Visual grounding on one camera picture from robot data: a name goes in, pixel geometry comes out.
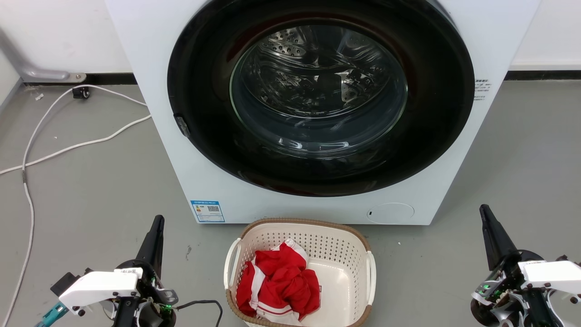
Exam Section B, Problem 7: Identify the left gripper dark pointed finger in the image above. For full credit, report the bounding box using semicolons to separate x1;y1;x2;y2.
135;215;165;278

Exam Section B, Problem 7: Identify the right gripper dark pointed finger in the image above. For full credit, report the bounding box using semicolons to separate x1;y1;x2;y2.
479;204;519;272

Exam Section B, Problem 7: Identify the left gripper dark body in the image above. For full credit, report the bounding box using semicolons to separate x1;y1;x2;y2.
111;259;179;327

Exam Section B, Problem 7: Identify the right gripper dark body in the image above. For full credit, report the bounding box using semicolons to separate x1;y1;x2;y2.
470;249;573;327

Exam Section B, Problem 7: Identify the beige perforated laundry basket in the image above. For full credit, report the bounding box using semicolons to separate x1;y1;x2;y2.
223;218;377;327

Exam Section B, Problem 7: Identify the blue energy label sticker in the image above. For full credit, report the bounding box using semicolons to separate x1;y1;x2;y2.
190;200;226;223

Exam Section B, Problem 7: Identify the teal connector plug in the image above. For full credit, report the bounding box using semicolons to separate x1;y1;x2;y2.
34;302;69;327

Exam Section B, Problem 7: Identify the round white filter cover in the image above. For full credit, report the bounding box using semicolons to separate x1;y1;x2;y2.
366;203;415;224

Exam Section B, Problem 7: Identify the red and white garment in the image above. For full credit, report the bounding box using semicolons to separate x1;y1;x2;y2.
236;239;322;326

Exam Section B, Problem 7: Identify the small text sticker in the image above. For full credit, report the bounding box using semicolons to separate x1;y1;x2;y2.
473;79;491;102

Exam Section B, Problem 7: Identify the black round washer door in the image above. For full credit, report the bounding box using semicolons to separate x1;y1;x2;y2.
167;0;476;198

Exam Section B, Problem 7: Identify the white front-load washing machine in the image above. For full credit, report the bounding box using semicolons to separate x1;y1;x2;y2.
104;0;542;226

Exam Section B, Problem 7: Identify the grey floor pipe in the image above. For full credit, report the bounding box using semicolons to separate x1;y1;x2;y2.
0;28;87;83

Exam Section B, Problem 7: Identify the thin black left gripper cable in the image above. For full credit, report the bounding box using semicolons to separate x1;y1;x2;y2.
174;299;224;327

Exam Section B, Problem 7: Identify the white power cable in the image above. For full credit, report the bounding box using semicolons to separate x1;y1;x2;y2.
0;114;152;176

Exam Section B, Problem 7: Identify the long white cable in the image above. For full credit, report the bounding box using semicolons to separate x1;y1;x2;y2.
0;84;148;327

